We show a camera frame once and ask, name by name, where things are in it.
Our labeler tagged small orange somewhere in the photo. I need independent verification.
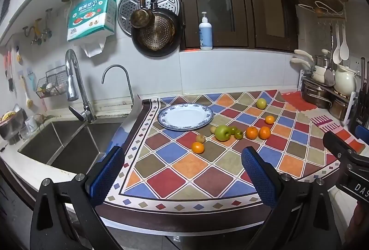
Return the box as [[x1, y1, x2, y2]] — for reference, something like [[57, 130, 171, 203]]
[[265, 115, 275, 125], [191, 141, 205, 154]]

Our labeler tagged large orange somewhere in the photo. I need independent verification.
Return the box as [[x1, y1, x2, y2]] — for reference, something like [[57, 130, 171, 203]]
[[245, 126, 259, 140], [258, 126, 271, 140]]

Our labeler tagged yellow-green pear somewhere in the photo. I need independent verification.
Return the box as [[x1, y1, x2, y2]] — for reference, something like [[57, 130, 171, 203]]
[[256, 98, 267, 110]]

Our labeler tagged small green persimmon front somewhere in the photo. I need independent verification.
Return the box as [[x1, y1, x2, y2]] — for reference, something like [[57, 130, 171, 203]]
[[234, 129, 244, 140]]

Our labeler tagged small green persimmon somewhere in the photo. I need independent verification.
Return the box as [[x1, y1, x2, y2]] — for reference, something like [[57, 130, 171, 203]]
[[234, 129, 244, 140], [229, 126, 238, 135]]

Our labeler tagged small green persimmon back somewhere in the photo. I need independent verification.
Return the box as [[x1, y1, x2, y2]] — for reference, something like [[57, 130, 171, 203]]
[[229, 126, 238, 135]]

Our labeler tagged green apple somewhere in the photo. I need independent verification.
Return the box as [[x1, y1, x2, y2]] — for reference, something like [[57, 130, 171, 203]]
[[214, 125, 231, 142]]

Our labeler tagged brown kiwi back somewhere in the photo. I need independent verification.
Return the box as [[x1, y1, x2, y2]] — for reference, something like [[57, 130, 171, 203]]
[[210, 126, 216, 134]]

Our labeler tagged brown kiwi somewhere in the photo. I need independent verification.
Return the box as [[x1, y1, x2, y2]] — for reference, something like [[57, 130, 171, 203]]
[[196, 134, 206, 144], [210, 126, 216, 134]]

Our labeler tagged brown kiwi front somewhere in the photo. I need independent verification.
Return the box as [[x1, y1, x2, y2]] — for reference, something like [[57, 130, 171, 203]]
[[196, 134, 206, 144]]

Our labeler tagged chrome kitchen faucet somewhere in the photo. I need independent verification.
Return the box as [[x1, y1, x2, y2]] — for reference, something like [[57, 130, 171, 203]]
[[65, 49, 96, 123]]

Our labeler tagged red striped cloth mat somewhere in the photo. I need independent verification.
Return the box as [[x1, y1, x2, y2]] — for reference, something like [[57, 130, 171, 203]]
[[281, 90, 368, 157]]

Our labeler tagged white pot rack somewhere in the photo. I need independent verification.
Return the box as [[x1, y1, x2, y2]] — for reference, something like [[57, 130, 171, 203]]
[[298, 69, 358, 126]]

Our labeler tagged steel pot lower rack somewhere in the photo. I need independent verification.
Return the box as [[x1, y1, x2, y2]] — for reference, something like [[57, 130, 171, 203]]
[[301, 81, 333, 109]]

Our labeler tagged cream ceramic kettle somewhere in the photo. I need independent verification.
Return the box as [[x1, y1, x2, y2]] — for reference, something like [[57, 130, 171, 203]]
[[334, 65, 357, 97]]

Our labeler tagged metal skimmer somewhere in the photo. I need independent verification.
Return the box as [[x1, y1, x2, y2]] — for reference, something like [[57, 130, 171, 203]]
[[324, 23, 335, 87]]

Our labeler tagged stainless steel sink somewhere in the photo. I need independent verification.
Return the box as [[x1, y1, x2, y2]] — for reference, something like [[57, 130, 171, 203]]
[[19, 121, 120, 174]]

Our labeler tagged white ladle spoon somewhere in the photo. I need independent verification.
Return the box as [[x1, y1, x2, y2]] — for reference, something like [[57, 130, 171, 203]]
[[333, 23, 342, 65]]

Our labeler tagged white rice spoon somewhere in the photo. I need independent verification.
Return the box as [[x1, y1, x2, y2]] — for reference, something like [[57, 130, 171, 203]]
[[340, 23, 350, 61]]

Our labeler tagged white mug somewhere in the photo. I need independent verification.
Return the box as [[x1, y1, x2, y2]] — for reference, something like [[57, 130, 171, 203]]
[[25, 116, 38, 133]]

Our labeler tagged metal bowl with banana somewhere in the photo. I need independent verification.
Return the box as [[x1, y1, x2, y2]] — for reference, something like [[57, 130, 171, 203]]
[[0, 108, 24, 140]]

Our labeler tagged dish brush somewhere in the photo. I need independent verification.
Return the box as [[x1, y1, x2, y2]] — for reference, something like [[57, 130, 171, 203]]
[[20, 75, 33, 109]]

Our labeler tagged colourful diamond pattern mat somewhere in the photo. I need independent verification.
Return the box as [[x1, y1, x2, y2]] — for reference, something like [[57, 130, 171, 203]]
[[98, 90, 339, 233]]

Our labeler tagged thin gooseneck water tap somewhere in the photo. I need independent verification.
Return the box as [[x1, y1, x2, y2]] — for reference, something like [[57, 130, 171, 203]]
[[101, 64, 135, 108]]

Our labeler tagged blue white porcelain plate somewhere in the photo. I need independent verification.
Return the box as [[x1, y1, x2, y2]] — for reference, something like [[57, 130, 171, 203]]
[[158, 103, 214, 131]]

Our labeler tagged blue soap pump bottle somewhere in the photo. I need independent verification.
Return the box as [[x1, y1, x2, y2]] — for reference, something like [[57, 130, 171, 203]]
[[199, 11, 213, 50]]

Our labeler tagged green paper towel pack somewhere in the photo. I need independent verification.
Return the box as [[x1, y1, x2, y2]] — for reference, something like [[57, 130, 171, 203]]
[[67, 0, 117, 58]]

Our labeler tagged black frying pan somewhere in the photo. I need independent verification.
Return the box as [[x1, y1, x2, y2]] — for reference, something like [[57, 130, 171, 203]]
[[131, 0, 183, 58]]

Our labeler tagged round metal steamer tray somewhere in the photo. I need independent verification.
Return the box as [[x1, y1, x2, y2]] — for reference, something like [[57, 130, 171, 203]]
[[117, 0, 180, 36]]

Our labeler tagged cream handled saucepan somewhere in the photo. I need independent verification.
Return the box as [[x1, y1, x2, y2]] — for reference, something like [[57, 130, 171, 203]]
[[290, 49, 330, 84]]

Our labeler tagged wire sponge basket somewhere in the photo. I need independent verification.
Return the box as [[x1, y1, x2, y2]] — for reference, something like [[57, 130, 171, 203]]
[[36, 65, 68, 99]]

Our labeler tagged dark wooden window frame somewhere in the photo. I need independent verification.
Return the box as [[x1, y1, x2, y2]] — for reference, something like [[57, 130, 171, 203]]
[[179, 0, 298, 52]]

